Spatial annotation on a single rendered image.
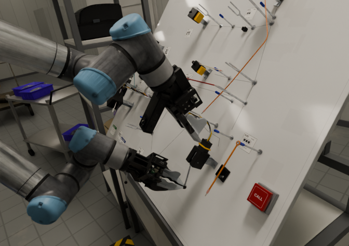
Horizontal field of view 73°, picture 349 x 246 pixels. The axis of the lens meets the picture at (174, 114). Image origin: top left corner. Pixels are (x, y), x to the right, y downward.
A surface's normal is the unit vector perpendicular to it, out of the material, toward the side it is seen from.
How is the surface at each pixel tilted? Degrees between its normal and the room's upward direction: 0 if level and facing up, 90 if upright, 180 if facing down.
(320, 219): 0
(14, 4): 90
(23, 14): 90
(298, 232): 0
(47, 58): 94
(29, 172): 49
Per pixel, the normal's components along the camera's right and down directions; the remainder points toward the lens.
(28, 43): 0.73, -0.11
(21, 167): 0.59, -0.52
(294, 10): -0.75, -0.33
